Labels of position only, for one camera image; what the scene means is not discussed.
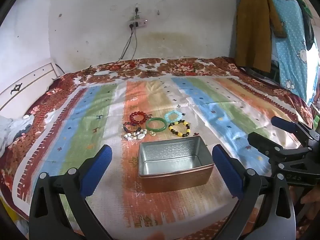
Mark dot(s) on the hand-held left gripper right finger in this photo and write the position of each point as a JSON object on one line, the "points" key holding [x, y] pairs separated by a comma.
{"points": [[226, 172]]}

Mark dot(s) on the striped colourful mat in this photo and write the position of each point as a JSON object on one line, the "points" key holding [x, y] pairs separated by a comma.
{"points": [[87, 120]]}

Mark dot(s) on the white headboard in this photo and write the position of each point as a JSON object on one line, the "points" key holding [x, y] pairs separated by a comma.
{"points": [[25, 80]]}

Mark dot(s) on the wall plug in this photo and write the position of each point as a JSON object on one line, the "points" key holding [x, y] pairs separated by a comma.
{"points": [[136, 11]]}

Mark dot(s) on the grey crumpled clothes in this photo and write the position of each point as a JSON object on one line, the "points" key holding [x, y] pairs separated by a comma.
{"points": [[10, 130]]}

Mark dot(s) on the metal tin box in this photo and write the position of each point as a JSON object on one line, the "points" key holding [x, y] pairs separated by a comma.
{"points": [[175, 180]]}

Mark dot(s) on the green jade bangle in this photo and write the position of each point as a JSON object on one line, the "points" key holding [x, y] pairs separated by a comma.
{"points": [[147, 125]]}

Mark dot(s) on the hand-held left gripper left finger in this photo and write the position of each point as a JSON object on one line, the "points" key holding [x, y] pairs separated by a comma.
{"points": [[98, 170]]}

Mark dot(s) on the dark green clothing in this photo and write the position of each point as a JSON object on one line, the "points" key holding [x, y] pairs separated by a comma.
{"points": [[308, 30]]}

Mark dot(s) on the blue dotted cloth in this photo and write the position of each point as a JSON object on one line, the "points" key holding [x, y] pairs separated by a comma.
{"points": [[292, 42]]}

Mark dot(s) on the white power strip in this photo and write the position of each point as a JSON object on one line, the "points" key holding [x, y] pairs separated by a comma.
{"points": [[141, 23]]}

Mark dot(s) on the brown hanging garment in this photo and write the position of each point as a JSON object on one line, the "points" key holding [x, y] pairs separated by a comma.
{"points": [[252, 30]]}

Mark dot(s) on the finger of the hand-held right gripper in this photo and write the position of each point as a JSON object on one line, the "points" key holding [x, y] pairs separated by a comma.
{"points": [[281, 124], [260, 141]]}

